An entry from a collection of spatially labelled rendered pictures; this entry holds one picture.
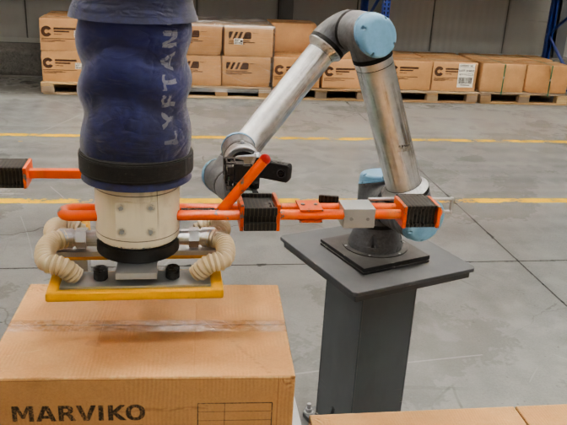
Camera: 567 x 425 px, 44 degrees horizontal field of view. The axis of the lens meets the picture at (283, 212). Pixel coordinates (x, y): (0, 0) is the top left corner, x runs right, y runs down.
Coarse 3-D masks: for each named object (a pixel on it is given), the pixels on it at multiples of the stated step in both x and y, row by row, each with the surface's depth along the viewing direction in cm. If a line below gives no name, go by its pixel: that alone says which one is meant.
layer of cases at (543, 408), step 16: (320, 416) 192; (336, 416) 192; (352, 416) 193; (368, 416) 193; (384, 416) 194; (400, 416) 194; (416, 416) 194; (432, 416) 195; (448, 416) 195; (464, 416) 195; (480, 416) 196; (496, 416) 196; (512, 416) 196; (528, 416) 197; (544, 416) 197; (560, 416) 198
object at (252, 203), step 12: (240, 204) 144; (252, 204) 148; (264, 204) 148; (276, 204) 146; (240, 216) 145; (252, 216) 145; (264, 216) 145; (276, 216) 146; (240, 228) 146; (252, 228) 145; (264, 228) 146; (276, 228) 146
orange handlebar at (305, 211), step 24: (48, 168) 166; (72, 168) 167; (72, 216) 140; (96, 216) 141; (192, 216) 144; (216, 216) 145; (288, 216) 147; (312, 216) 148; (336, 216) 149; (384, 216) 151
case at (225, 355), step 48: (240, 288) 172; (48, 336) 147; (96, 336) 148; (144, 336) 149; (192, 336) 150; (240, 336) 151; (0, 384) 133; (48, 384) 134; (96, 384) 135; (144, 384) 136; (192, 384) 137; (240, 384) 138; (288, 384) 139
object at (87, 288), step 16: (96, 272) 137; (112, 272) 142; (160, 272) 143; (176, 272) 140; (48, 288) 135; (64, 288) 135; (80, 288) 135; (96, 288) 136; (112, 288) 136; (128, 288) 137; (144, 288) 137; (160, 288) 137; (176, 288) 138; (192, 288) 138; (208, 288) 138
